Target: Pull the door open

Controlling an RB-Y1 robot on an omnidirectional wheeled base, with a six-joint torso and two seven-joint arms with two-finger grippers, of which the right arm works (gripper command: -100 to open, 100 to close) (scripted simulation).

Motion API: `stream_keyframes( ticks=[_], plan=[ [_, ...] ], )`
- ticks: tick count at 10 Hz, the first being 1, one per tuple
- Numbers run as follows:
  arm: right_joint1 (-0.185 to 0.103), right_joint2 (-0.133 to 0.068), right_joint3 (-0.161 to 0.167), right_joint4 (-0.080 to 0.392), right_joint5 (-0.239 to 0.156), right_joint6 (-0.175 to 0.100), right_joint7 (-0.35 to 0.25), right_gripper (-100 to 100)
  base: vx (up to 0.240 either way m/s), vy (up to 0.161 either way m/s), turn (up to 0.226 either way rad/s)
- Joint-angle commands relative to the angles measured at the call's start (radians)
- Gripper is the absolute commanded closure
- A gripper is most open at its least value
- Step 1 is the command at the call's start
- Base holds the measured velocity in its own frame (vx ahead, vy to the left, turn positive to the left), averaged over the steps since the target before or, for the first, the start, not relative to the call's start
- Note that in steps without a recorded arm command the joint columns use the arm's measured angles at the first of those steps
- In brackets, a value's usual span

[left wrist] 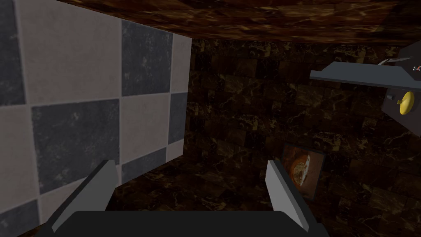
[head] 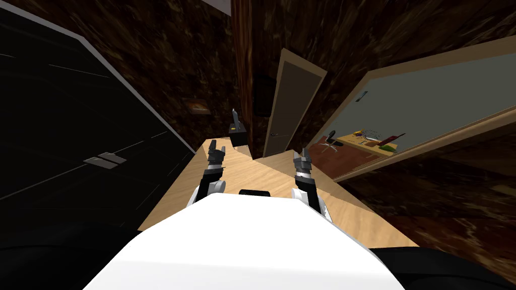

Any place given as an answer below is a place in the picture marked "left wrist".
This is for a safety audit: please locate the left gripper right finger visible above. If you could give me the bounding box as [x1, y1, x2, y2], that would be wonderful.
[264, 159, 319, 232]

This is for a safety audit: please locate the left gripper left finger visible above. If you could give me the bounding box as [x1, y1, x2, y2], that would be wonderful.
[44, 159, 119, 233]

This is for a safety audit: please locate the yellow round knob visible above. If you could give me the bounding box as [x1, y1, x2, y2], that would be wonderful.
[397, 91, 416, 116]

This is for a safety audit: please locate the brown framed wall picture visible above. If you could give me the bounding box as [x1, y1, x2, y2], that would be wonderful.
[281, 143, 326, 201]

